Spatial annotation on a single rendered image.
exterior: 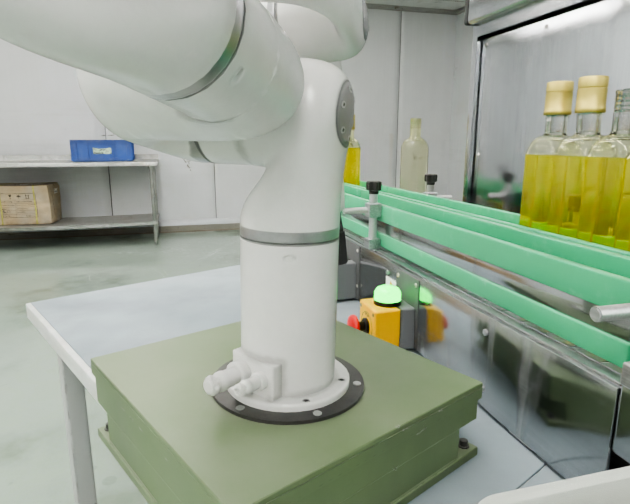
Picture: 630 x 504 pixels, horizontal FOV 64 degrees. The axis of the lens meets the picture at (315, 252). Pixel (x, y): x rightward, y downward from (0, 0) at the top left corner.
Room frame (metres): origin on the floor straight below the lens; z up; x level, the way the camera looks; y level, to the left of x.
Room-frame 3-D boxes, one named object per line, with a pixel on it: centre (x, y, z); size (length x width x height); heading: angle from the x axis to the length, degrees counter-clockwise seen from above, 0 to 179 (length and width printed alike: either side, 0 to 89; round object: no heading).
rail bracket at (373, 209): (0.95, -0.09, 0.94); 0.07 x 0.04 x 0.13; 105
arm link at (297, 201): (0.48, 0.03, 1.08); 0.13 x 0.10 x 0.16; 73
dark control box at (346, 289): (1.05, -0.04, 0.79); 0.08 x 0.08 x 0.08; 15
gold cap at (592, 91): (0.66, -0.35, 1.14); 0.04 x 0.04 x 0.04
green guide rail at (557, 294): (1.25, -0.05, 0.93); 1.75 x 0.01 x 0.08; 15
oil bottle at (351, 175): (1.55, -0.10, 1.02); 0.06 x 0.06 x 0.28; 15
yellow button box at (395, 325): (0.78, -0.12, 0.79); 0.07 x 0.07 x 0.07; 15
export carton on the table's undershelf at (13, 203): (5.23, 3.04, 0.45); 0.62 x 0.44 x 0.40; 100
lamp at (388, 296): (0.78, -0.12, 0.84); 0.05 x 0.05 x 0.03
